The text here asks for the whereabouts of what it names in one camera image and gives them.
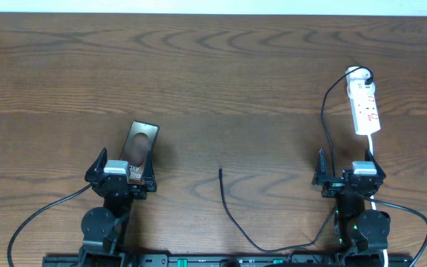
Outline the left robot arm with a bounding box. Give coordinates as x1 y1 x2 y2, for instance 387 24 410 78
77 148 157 267

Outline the white power strip cord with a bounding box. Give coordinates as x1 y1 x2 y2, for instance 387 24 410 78
367 133 390 267

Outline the white power strip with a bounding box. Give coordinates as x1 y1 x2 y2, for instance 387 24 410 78
345 66 380 136

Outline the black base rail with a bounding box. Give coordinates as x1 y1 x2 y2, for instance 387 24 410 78
42 253 414 267

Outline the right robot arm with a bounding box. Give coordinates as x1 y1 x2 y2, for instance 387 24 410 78
311 150 391 266

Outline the bronze Galaxy smartphone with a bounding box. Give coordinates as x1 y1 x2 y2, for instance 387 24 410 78
120 121 159 182

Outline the black charger cable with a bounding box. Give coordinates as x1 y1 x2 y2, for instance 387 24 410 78
218 65 375 254

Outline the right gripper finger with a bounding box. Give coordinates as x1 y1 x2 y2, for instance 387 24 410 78
365 149 384 174
313 148 328 179

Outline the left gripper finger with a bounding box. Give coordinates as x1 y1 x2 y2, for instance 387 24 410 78
86 148 107 179
143 151 155 182

